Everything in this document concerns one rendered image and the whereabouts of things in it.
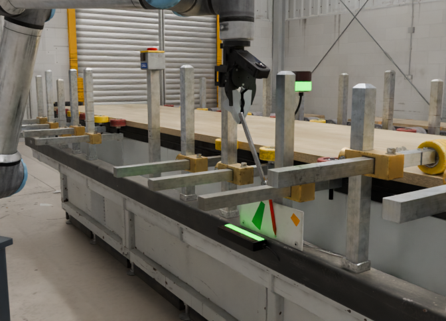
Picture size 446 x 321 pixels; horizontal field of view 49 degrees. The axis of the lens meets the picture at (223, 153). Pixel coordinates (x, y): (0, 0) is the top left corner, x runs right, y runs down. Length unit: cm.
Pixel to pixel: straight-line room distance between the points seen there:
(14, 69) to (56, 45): 769
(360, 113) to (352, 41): 938
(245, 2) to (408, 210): 73
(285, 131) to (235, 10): 32
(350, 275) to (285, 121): 40
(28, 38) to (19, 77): 13
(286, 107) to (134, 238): 177
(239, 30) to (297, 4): 1044
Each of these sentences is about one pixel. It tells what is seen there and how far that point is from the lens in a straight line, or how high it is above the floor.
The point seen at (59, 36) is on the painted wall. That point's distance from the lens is 938.
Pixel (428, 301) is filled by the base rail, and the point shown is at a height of 70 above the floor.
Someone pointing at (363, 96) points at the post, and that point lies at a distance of 106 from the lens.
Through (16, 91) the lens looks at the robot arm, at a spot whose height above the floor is 108.
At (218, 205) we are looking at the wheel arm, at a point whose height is 84.
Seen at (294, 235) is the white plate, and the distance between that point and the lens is 125.
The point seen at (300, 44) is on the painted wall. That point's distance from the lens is 1143.
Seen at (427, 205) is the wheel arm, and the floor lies 95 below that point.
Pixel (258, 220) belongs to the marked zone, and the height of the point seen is 74.
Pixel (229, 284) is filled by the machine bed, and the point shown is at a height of 30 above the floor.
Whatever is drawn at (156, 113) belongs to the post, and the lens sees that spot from 188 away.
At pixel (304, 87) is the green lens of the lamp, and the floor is 110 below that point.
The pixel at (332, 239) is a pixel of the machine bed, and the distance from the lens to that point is 148.
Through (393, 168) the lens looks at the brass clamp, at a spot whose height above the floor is 94.
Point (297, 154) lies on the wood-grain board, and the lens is 149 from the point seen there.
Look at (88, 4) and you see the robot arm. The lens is 133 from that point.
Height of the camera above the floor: 113
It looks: 9 degrees down
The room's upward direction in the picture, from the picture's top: straight up
